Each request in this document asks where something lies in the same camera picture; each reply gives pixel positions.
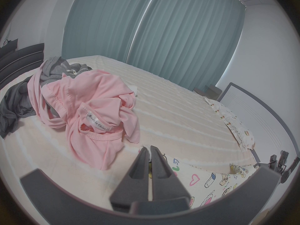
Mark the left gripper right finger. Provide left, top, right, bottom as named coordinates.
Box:
left=151, top=145, right=191, bottom=201

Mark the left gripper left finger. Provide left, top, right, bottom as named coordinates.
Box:
left=109, top=146, right=150, bottom=212

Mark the white printed pyjama top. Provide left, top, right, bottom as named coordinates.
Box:
left=140, top=144, right=260, bottom=208

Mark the bed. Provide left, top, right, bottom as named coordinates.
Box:
left=0, top=55, right=300, bottom=208

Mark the pile of clothes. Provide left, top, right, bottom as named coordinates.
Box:
left=0, top=56, right=140, bottom=170

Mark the white printed pillow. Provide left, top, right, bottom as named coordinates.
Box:
left=203, top=97, right=256, bottom=152

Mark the grey bedside table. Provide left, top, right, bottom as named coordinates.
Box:
left=193, top=85, right=223, bottom=101

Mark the blue-green curtain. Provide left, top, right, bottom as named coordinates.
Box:
left=61, top=0, right=160, bottom=66
left=127, top=0, right=246, bottom=91

